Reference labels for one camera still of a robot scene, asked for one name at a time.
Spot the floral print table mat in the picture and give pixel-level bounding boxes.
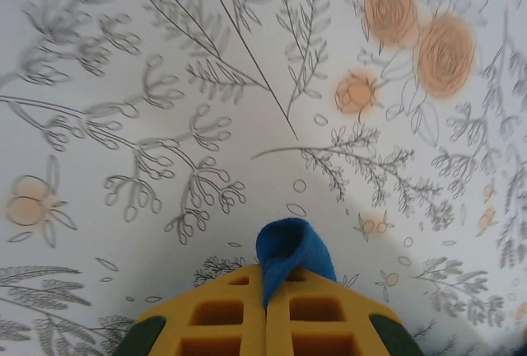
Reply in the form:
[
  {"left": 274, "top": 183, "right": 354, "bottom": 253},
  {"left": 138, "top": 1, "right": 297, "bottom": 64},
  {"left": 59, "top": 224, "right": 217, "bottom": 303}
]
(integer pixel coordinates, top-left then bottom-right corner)
[{"left": 0, "top": 0, "right": 527, "bottom": 356}]

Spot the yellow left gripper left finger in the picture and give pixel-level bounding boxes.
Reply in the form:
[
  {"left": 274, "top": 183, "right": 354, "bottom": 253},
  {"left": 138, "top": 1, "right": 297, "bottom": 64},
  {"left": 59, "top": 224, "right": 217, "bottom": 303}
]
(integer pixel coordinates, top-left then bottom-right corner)
[{"left": 110, "top": 263, "right": 268, "bottom": 356}]

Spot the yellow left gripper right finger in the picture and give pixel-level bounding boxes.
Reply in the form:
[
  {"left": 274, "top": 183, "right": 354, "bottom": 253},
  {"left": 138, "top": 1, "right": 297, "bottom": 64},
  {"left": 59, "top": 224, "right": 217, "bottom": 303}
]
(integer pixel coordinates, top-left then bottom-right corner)
[{"left": 265, "top": 269, "right": 426, "bottom": 356}]

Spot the blue t-shirt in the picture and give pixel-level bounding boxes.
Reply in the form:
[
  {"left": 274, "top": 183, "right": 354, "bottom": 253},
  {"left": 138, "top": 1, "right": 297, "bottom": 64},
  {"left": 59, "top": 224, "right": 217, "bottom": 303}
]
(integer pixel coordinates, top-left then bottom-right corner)
[{"left": 254, "top": 218, "right": 338, "bottom": 310}]

